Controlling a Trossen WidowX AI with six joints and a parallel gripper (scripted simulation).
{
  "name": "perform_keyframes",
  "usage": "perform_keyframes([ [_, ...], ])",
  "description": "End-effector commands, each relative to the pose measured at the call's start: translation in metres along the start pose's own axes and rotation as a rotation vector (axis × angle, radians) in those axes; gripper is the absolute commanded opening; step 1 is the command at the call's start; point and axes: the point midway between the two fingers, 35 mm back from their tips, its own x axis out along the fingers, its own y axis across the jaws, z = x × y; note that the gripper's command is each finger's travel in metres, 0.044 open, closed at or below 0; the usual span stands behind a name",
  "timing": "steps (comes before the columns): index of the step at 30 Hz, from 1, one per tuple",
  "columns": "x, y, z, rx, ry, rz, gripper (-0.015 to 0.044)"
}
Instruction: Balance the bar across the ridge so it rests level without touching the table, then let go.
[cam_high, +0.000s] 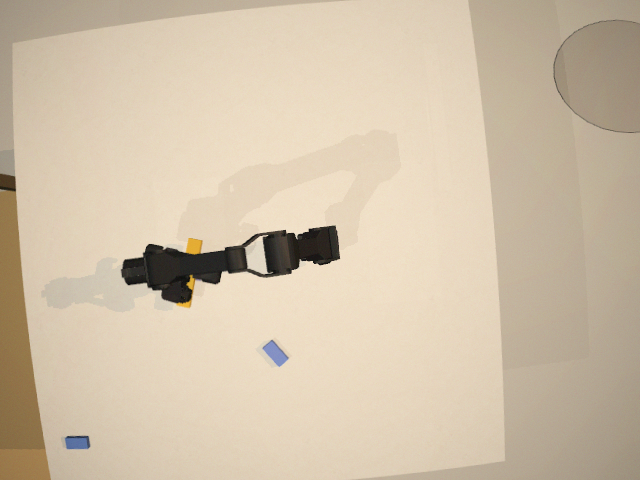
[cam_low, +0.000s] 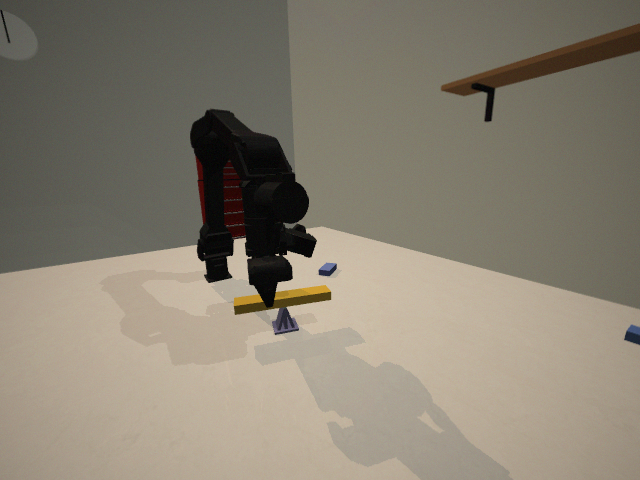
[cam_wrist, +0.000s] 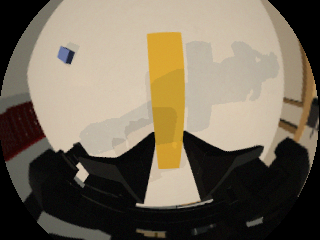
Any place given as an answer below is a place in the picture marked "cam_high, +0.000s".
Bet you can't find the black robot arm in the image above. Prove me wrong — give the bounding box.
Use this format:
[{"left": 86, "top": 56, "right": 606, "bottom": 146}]
[{"left": 121, "top": 225, "right": 340, "bottom": 304}]

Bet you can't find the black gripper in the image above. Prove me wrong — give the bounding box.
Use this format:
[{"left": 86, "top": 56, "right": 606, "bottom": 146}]
[{"left": 145, "top": 244, "right": 222, "bottom": 284}]

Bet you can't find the yellow bar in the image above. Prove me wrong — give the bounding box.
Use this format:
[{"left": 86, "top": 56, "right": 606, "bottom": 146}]
[{"left": 176, "top": 238, "right": 203, "bottom": 308}]

